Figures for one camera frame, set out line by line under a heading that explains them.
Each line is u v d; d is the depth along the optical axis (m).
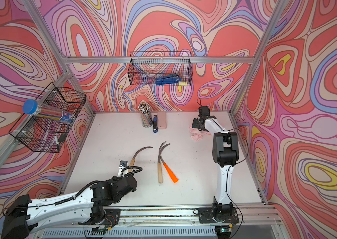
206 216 0.73
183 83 0.84
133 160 0.88
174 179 0.84
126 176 0.61
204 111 0.85
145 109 0.98
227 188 0.62
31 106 0.62
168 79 0.91
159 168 0.89
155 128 1.07
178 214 0.75
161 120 1.13
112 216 0.73
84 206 0.51
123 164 0.69
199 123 0.80
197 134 1.01
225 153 0.58
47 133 0.75
